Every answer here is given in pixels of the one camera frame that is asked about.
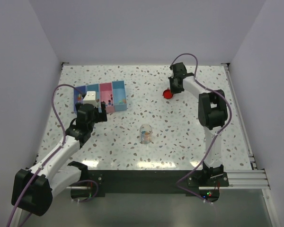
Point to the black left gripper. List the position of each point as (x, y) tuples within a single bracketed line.
[(101, 116)]

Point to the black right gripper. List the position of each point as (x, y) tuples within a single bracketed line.
[(174, 91)]

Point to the red jar lid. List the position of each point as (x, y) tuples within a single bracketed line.
[(167, 94)]

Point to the pink candy bin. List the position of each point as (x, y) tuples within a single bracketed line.
[(106, 95)]

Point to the clear plastic jar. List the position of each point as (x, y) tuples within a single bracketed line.
[(145, 134)]

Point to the purple candy bin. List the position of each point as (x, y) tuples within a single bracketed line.
[(78, 95)]

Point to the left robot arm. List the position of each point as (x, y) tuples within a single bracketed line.
[(34, 189)]

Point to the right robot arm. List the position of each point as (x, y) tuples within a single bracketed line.
[(213, 115)]

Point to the blue end candy bin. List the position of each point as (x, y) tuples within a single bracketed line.
[(119, 96)]

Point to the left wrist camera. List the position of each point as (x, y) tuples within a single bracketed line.
[(90, 98)]

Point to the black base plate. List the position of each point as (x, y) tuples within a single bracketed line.
[(99, 183)]

